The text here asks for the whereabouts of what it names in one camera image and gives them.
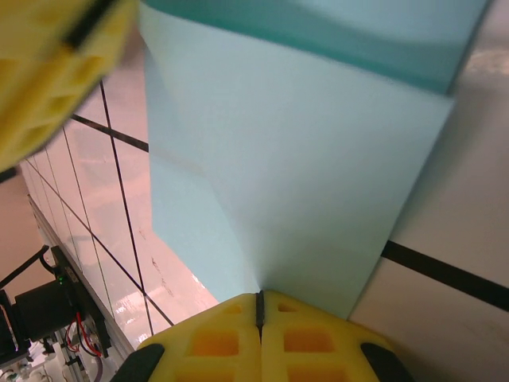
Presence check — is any long aluminium mounting rail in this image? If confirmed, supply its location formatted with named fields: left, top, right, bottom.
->
left=26, top=190, right=136, bottom=382

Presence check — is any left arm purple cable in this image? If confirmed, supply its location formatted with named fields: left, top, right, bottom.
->
left=91, top=353, right=107, bottom=382

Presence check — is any light blue paper sheet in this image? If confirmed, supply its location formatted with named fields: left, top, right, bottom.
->
left=137, top=0, right=491, bottom=322

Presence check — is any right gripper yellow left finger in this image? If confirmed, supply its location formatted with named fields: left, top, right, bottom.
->
left=121, top=291, right=264, bottom=382

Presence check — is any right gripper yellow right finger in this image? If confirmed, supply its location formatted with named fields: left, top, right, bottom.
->
left=260, top=289, right=415, bottom=382

